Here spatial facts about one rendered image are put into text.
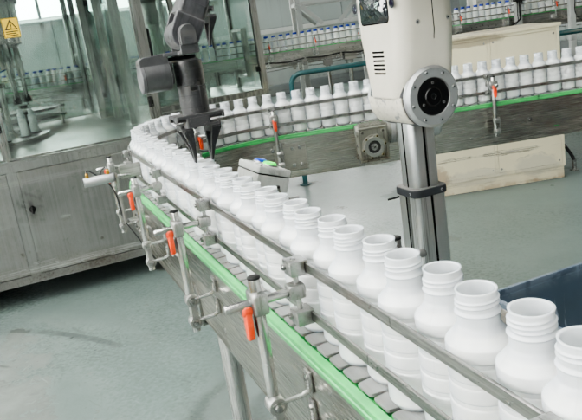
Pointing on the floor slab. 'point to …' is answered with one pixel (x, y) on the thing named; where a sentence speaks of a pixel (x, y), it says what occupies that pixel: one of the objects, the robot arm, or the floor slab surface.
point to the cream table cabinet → (481, 43)
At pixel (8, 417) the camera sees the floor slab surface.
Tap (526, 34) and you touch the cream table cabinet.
